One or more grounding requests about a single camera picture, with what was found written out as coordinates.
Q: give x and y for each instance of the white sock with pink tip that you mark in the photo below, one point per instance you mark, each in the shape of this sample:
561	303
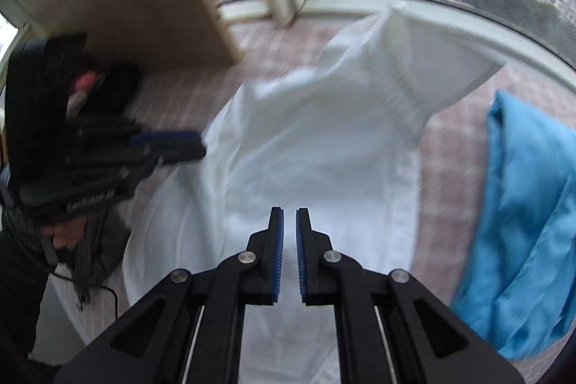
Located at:
85	81

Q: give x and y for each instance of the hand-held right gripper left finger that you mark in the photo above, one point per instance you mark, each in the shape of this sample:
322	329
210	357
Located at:
278	258

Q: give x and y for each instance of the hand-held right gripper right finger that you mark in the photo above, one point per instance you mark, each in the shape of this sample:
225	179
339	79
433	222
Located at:
300	262

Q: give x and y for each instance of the dark grey printed garment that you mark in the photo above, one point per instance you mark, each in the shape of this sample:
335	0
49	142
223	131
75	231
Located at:
103	249

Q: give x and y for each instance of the person's left hand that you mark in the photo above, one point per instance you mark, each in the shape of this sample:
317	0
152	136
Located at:
67	238

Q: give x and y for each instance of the small black garment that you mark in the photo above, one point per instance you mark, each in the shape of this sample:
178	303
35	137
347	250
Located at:
119	91

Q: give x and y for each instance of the person's left forearm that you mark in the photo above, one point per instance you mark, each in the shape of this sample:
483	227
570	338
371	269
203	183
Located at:
22	231

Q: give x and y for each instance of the blue garment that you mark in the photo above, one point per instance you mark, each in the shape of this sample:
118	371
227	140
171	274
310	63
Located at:
517	208

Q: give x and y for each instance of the person's dark jacket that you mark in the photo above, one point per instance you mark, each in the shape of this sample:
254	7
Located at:
22	321

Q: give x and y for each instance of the white shirt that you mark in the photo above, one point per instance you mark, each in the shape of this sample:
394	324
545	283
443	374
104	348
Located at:
315	150

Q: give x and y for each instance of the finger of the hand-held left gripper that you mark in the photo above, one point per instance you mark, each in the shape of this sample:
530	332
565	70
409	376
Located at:
180	152
171	136

